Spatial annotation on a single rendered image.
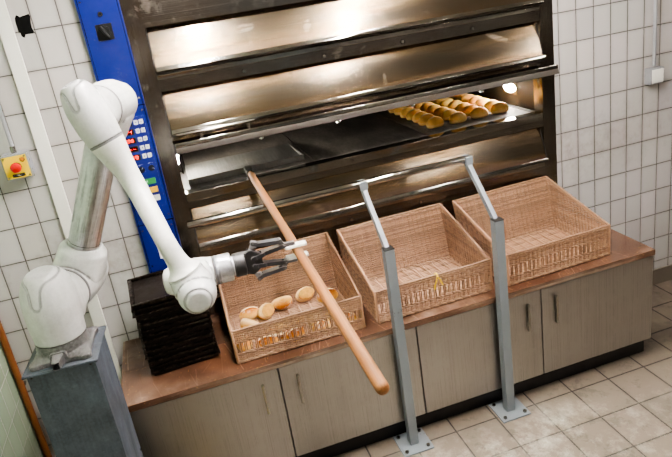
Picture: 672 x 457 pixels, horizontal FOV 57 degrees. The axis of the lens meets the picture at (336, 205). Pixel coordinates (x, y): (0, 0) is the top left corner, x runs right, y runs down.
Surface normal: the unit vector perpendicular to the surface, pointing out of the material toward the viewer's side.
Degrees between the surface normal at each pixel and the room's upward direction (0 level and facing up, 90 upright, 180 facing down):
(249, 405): 90
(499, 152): 70
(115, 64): 90
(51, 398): 90
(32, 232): 90
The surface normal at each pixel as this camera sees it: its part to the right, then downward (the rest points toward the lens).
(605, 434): -0.15, -0.93
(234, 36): 0.22, -0.05
